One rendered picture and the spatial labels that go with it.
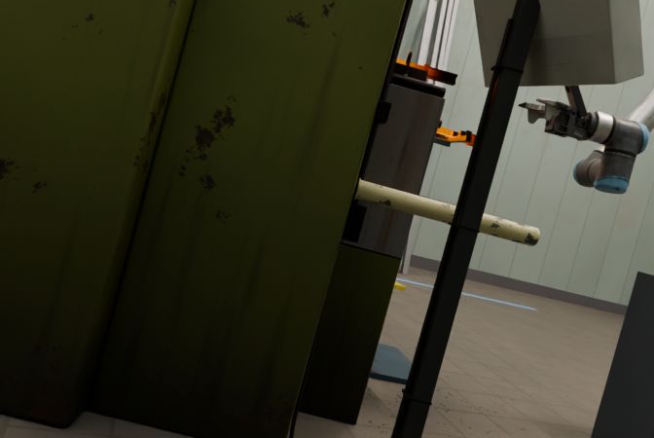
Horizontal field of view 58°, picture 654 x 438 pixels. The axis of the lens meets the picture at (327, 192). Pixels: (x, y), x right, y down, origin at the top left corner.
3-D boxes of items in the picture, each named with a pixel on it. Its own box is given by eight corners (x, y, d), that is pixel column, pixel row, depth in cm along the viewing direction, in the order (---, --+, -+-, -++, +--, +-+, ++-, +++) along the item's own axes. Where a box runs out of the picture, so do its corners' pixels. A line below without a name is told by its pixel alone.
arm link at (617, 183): (611, 195, 184) (622, 157, 184) (632, 197, 173) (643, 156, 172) (583, 187, 184) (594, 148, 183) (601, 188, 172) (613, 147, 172)
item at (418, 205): (528, 246, 142) (534, 226, 142) (537, 249, 136) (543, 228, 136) (352, 199, 139) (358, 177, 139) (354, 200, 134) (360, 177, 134)
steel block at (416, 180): (381, 241, 197) (417, 113, 196) (402, 259, 159) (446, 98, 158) (218, 199, 194) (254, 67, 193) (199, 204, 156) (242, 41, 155)
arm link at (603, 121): (615, 112, 172) (599, 116, 181) (599, 108, 172) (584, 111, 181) (607, 142, 172) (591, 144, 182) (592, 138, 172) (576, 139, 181)
